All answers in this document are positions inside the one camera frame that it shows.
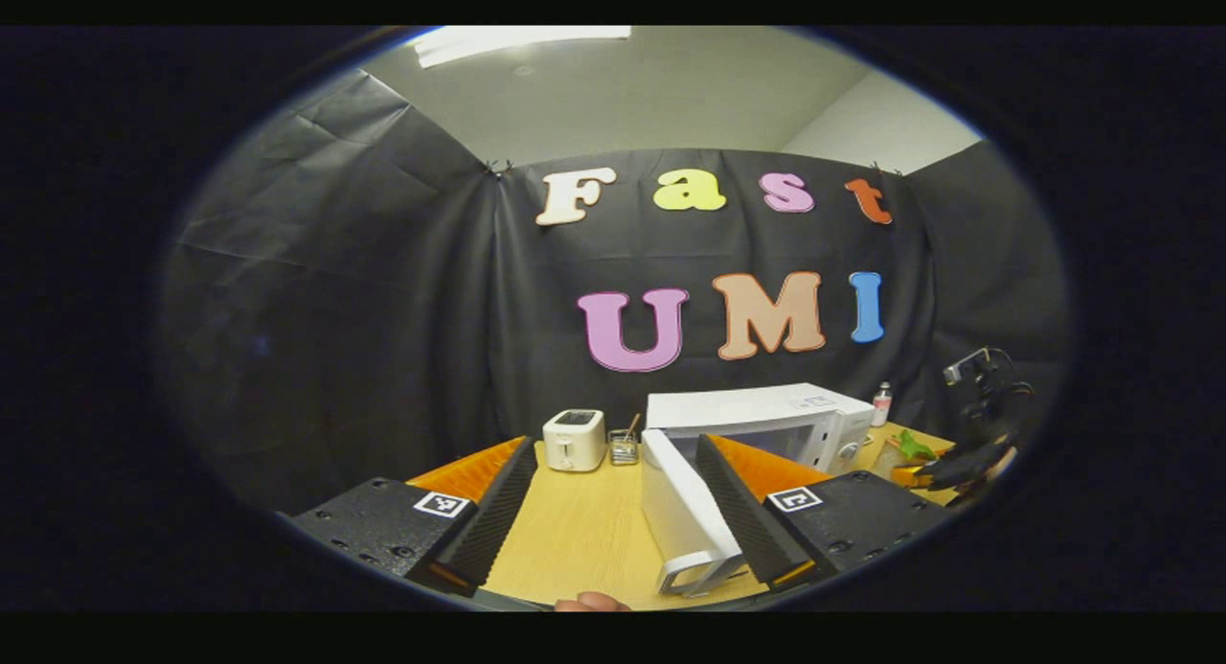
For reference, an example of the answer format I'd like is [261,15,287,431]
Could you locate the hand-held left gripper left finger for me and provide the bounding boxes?
[290,436,540,598]

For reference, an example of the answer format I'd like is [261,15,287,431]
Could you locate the ceiling light panel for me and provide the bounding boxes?
[412,26,634,70]

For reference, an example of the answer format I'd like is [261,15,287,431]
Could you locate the white microwave oven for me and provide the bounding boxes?
[640,383,877,598]

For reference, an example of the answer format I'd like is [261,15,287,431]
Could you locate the black backdrop cloth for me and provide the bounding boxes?
[158,70,1072,516]

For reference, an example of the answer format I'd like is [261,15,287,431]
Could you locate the sandwich with green lettuce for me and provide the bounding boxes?
[883,428,959,490]

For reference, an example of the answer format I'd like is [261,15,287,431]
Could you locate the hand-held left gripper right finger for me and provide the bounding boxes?
[693,434,956,593]

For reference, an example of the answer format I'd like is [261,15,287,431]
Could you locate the white toaster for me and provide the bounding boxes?
[542,408,607,473]

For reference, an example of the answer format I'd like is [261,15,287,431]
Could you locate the glass cup with sticks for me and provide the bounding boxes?
[607,414,644,468]

